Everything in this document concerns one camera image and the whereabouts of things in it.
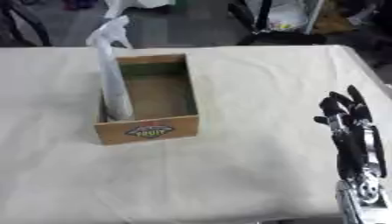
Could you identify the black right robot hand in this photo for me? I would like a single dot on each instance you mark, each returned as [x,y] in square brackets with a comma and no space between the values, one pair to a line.
[350,140]

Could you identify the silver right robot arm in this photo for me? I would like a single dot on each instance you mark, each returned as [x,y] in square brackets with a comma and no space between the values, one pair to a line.
[363,201]

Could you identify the tan cardboard box green inside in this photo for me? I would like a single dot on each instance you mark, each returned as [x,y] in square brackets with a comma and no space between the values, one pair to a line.
[153,102]

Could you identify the white spray bottle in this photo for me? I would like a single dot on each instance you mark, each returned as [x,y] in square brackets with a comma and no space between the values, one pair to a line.
[113,87]

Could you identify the black chair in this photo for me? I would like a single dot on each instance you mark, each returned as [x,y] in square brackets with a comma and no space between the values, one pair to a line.
[23,23]

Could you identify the white frame with bag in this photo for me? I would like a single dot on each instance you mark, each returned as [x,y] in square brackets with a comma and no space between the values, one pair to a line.
[293,16]

